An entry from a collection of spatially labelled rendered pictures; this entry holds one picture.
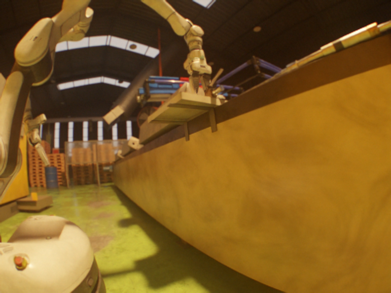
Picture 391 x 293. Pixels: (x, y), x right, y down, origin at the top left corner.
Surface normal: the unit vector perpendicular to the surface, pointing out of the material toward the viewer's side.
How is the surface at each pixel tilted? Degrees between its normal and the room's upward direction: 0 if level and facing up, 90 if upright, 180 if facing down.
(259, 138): 90
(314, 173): 90
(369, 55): 90
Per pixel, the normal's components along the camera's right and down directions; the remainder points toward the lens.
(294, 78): -0.84, 0.04
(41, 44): 0.72, -0.15
